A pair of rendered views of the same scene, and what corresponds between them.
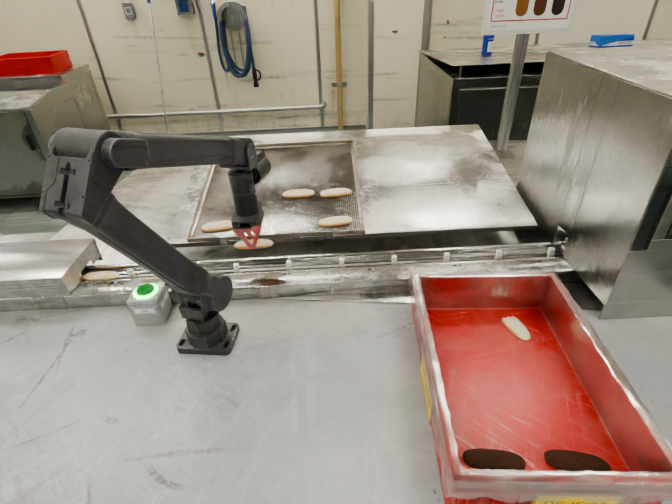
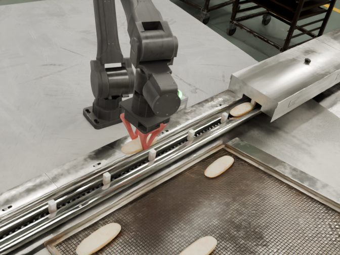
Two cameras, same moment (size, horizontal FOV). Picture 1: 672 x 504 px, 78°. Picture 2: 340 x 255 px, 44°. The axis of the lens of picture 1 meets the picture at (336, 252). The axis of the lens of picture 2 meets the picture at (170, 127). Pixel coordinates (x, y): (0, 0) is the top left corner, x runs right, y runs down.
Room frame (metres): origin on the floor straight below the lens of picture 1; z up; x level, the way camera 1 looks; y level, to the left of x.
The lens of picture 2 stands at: (1.42, -0.30, 1.56)
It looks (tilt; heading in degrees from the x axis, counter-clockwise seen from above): 38 degrees down; 130
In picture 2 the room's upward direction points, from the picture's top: 11 degrees clockwise
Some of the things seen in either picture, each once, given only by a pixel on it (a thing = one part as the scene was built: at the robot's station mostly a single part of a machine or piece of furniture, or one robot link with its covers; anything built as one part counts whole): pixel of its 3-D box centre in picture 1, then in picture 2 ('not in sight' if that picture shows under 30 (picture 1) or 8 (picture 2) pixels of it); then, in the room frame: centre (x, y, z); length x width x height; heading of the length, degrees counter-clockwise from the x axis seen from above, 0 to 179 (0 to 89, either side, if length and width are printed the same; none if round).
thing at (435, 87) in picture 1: (556, 120); not in sight; (3.06, -1.67, 0.51); 1.93 x 1.05 x 1.02; 90
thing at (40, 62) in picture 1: (31, 62); not in sight; (3.94, 2.53, 0.93); 0.51 x 0.36 x 0.13; 94
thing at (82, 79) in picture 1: (55, 121); not in sight; (3.94, 2.53, 0.44); 0.70 x 0.55 x 0.87; 90
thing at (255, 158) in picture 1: (246, 161); (159, 74); (0.94, 0.20, 1.14); 0.11 x 0.09 x 0.12; 160
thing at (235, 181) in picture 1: (242, 180); (150, 79); (0.91, 0.21, 1.10); 0.07 x 0.06 x 0.07; 160
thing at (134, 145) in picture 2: (253, 243); (139, 142); (0.91, 0.21, 0.93); 0.10 x 0.04 x 0.01; 91
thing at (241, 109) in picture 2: (99, 275); (242, 108); (0.90, 0.63, 0.86); 0.10 x 0.04 x 0.01; 90
